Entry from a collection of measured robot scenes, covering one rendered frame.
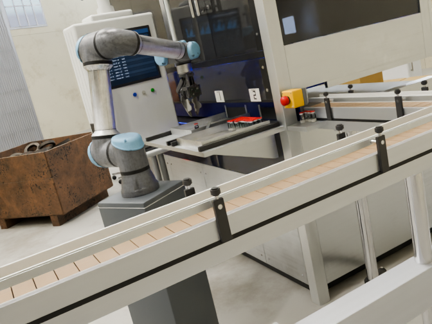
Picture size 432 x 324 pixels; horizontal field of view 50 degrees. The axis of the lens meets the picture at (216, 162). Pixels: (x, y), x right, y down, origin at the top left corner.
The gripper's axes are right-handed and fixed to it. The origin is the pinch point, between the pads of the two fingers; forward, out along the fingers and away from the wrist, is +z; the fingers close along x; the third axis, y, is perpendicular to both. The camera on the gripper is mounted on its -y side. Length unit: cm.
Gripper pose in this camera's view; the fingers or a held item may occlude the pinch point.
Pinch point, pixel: (193, 113)
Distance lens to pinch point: 234.2
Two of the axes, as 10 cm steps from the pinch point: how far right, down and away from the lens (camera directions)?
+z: 2.2, 9.5, 2.3
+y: 4.7, 1.1, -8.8
